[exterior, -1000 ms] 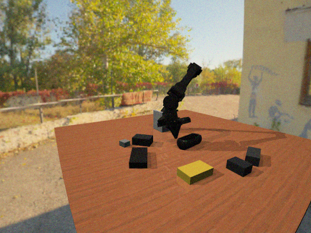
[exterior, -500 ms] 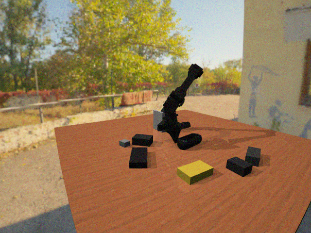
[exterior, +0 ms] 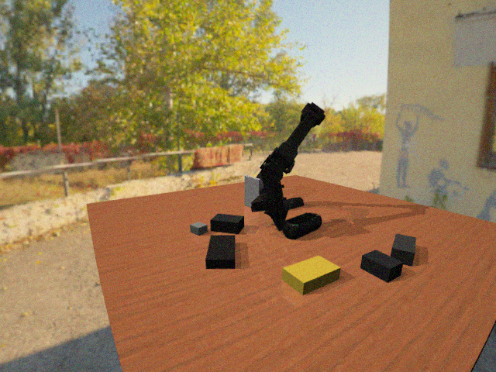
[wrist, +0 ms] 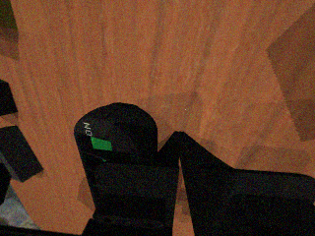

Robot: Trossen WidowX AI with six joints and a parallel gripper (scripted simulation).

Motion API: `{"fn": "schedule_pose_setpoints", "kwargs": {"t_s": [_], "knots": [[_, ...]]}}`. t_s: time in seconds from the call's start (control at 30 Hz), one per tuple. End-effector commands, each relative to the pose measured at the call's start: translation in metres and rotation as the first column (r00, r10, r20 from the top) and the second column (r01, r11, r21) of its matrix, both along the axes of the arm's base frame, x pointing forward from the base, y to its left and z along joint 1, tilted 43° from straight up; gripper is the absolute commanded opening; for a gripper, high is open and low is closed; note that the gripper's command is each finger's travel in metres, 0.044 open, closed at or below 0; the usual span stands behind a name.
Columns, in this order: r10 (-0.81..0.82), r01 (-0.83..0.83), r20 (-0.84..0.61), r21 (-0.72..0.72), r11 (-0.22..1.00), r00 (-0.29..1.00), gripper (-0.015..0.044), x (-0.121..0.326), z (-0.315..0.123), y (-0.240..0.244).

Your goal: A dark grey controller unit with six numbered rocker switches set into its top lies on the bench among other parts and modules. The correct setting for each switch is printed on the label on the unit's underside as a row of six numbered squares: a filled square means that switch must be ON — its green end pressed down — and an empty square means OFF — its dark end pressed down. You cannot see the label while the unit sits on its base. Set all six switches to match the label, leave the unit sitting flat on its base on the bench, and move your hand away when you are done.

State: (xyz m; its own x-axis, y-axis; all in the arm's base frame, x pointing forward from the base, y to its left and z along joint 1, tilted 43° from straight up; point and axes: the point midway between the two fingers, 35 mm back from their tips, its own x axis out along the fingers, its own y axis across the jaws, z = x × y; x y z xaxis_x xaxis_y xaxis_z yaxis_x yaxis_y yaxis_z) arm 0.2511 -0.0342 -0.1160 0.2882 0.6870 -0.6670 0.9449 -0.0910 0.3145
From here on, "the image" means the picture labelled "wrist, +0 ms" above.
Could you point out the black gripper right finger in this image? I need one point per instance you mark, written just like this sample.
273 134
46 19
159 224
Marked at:
210 184

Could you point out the dark grey box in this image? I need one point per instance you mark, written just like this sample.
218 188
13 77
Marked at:
7 101
17 155

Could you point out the yellow rectangular block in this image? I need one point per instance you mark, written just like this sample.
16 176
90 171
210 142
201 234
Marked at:
7 18

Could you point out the dark grey switch panel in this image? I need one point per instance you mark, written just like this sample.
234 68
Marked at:
117 131

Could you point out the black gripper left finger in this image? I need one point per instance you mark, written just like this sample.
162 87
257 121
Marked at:
157 178

